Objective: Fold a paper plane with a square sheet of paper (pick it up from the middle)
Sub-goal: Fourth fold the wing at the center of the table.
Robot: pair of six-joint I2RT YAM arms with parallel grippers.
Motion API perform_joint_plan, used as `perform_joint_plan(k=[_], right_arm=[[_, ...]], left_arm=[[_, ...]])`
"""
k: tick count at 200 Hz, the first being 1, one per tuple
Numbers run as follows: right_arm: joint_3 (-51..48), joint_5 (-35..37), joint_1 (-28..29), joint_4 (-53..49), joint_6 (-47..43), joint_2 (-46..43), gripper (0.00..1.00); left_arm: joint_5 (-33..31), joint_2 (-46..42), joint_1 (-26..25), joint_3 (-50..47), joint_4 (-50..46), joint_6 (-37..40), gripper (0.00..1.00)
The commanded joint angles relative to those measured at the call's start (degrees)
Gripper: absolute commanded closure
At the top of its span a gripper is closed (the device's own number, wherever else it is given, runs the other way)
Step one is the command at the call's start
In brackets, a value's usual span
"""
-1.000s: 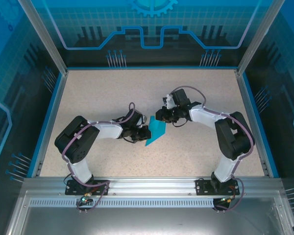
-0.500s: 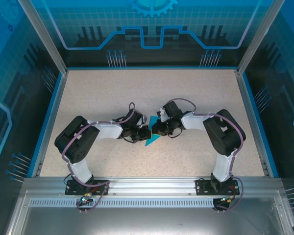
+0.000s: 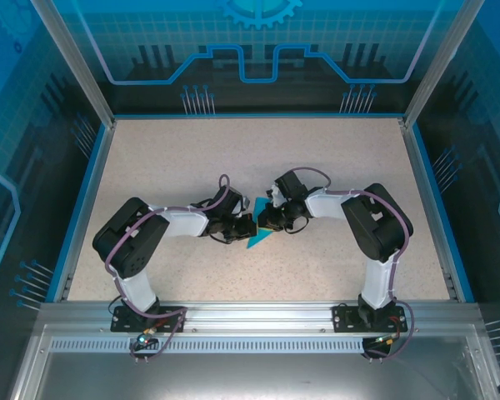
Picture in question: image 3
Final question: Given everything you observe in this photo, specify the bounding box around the blue paper sheet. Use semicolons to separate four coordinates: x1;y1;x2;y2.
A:
246;196;274;250

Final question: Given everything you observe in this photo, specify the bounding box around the metal sheet tray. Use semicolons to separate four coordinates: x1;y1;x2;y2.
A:
7;323;500;400

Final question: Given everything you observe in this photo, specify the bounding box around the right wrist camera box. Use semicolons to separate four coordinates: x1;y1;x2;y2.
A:
265;186;285;208

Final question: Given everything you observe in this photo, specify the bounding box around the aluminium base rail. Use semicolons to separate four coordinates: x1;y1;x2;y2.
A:
38;300;483;334

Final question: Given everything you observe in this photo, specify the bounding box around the blue aluminium table end rail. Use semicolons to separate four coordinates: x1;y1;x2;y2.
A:
112;111;406;122

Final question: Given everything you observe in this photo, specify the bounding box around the slotted aluminium cable duct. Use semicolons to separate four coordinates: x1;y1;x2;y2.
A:
48;337;368;353

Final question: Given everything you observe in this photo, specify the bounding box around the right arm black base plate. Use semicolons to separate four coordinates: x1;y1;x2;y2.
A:
332;302;409;333

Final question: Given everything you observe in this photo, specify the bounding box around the blue aluminium table side rail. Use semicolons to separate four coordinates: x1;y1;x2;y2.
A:
45;120;117;303
399;118;477;304

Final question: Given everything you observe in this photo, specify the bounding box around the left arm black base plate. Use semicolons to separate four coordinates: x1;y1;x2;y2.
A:
110;305;188;333

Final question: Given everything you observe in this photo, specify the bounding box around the left arm cable connector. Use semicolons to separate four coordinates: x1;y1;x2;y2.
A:
133;327;158;348

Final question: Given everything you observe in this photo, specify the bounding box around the arm cable connector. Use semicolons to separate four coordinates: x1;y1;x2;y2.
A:
133;327;158;348
368;332;401;347

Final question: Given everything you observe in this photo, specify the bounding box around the right arm cable connector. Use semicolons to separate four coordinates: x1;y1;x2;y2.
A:
368;332;401;347

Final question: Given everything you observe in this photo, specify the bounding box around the aluminium frame post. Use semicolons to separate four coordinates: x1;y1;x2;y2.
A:
31;0;117;128
402;0;487;128

